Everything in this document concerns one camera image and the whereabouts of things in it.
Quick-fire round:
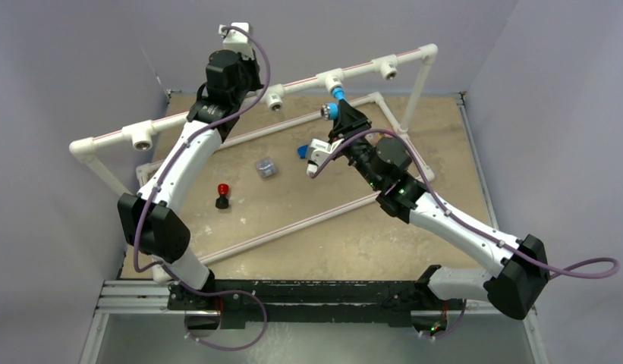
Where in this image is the pink capped candy bottle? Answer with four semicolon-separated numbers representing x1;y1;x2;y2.
365;133;385;145

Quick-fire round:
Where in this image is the clear box of clips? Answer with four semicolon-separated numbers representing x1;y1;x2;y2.
255;157;278;179

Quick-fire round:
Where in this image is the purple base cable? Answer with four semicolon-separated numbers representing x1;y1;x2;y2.
184;293;269;353

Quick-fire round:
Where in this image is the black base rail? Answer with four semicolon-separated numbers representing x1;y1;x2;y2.
167;275;463;331

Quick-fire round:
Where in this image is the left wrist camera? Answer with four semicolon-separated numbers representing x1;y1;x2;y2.
219;22;255;60

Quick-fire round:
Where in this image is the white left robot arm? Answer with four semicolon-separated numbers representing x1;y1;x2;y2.
117;50;264;310

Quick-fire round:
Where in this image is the white PVC pipe frame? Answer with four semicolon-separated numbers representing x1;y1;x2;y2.
69;43;438;265

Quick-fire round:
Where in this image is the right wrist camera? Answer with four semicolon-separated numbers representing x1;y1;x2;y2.
306;139;345;178

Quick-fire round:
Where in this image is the red black stamp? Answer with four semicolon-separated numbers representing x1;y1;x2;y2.
215;184;230;209

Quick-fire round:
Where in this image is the blue rectangular box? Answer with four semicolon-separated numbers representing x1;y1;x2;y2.
297;145;309;159

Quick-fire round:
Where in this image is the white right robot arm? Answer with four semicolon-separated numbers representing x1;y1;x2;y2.
320;100;551;320

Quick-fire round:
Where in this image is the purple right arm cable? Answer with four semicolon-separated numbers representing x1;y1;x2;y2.
309;127;621;281

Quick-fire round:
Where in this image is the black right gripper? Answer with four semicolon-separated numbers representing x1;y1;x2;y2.
327;102;382;190

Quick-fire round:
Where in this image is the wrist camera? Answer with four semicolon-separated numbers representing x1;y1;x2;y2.
219;22;255;60
306;139;345;178

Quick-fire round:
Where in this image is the blue water faucet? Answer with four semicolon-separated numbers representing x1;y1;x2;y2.
320;86;348;121

